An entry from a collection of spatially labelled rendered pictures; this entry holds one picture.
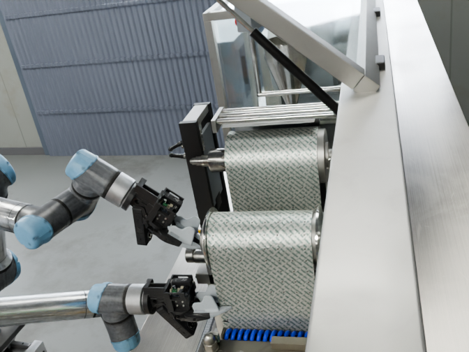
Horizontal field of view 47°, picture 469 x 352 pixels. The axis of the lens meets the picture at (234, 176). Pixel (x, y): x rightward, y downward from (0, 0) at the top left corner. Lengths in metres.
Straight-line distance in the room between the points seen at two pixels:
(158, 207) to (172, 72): 3.47
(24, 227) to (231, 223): 0.45
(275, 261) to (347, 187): 0.64
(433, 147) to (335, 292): 0.76
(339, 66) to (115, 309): 0.83
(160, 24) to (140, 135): 1.06
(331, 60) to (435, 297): 0.37
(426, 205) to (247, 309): 0.53
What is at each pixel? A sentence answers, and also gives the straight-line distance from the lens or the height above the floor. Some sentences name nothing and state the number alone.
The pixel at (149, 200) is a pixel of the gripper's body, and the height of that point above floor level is 1.37.
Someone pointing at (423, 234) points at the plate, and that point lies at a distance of 0.90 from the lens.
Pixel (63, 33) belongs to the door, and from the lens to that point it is 5.06.
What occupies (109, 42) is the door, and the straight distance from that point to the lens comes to 4.84.
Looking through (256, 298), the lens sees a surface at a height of 1.13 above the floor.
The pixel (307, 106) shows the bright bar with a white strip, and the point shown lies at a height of 1.45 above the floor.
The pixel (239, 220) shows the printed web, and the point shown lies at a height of 1.31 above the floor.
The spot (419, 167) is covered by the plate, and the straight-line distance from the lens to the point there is 1.10.
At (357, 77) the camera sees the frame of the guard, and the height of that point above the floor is 1.68.
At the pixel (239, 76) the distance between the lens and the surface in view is 2.14.
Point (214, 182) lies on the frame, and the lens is 1.61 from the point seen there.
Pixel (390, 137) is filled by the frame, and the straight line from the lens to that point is 0.70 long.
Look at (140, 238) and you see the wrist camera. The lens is 1.33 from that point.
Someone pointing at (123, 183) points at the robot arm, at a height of 1.42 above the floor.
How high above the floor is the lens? 1.94
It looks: 26 degrees down
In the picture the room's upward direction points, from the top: 10 degrees counter-clockwise
